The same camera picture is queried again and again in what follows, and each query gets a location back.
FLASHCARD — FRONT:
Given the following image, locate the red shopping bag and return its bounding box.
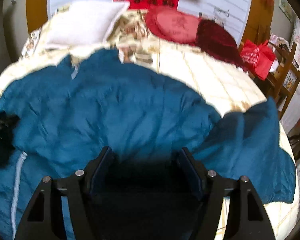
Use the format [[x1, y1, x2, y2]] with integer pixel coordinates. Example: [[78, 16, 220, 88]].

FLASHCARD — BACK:
[[240, 40, 276, 81]]

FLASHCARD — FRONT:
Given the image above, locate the blue puffer jacket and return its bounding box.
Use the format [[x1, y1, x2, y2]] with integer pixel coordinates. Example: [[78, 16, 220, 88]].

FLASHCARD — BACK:
[[0, 49, 296, 239]]

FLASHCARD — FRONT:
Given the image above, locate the dark red velvet cushion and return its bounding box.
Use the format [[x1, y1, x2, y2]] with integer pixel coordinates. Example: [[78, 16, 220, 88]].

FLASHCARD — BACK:
[[195, 19, 247, 72]]

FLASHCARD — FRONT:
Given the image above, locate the white square pillow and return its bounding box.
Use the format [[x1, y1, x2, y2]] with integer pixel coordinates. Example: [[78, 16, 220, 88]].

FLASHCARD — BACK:
[[42, 0, 130, 48]]

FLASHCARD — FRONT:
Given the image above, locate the floral cream bed quilt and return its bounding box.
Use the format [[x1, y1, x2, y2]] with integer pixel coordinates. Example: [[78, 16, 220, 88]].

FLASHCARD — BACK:
[[0, 4, 300, 240]]

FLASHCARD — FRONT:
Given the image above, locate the wooden chair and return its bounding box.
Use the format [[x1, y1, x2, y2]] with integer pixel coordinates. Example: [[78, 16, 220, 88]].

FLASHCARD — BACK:
[[266, 42, 300, 120]]

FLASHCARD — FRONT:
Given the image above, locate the red heart-shaped cushion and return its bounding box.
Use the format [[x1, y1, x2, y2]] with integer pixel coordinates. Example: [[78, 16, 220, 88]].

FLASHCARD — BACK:
[[145, 7, 200, 46]]

